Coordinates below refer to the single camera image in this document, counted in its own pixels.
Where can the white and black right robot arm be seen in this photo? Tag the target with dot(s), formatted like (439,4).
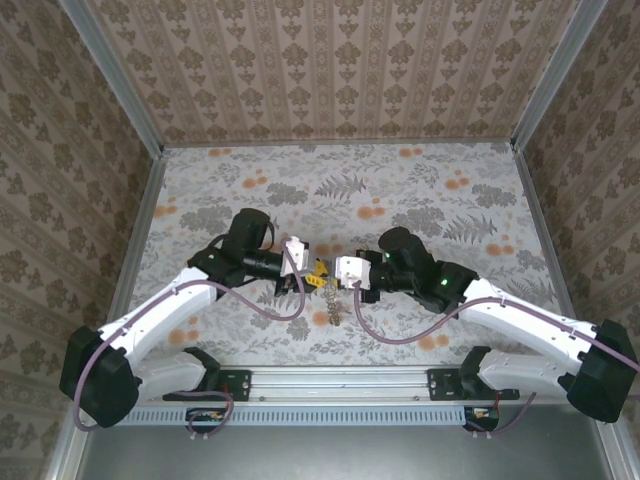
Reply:
(525,315)

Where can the wide aluminium mounting rail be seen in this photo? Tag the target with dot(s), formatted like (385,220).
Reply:
(340,380)

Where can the aluminium frame post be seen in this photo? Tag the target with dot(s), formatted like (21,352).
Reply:
(561,75)
(111,75)

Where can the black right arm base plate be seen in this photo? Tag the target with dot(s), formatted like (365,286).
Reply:
(440,385)

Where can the grey metal panel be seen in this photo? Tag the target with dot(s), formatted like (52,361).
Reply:
(340,455)

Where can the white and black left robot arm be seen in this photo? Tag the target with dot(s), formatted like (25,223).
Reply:
(160,305)

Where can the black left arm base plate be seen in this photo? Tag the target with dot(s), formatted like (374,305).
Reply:
(240,385)

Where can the aluminium frame rail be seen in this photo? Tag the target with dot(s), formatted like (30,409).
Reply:
(340,144)
(145,200)
(620,452)
(61,462)
(544,225)

